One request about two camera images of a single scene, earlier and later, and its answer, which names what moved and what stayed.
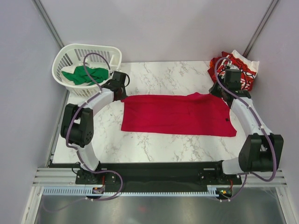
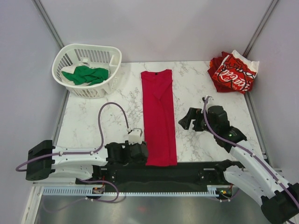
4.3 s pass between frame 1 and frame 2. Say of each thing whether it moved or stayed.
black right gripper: moved
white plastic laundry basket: stayed
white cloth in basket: stayed
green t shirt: stayed
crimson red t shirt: moved
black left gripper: moved
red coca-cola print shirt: stayed
